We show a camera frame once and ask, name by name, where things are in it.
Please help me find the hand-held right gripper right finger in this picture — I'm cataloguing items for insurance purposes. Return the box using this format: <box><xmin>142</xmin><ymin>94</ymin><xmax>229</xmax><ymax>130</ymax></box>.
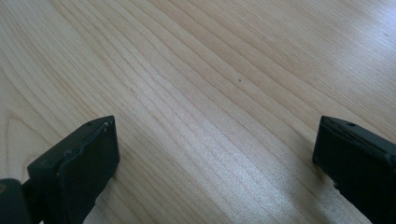
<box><xmin>312</xmin><ymin>115</ymin><xmax>396</xmax><ymax>224</ymax></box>

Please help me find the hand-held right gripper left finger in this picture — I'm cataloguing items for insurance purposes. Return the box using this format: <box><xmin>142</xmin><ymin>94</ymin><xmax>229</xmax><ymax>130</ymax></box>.
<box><xmin>27</xmin><ymin>115</ymin><xmax>121</xmax><ymax>224</ymax></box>

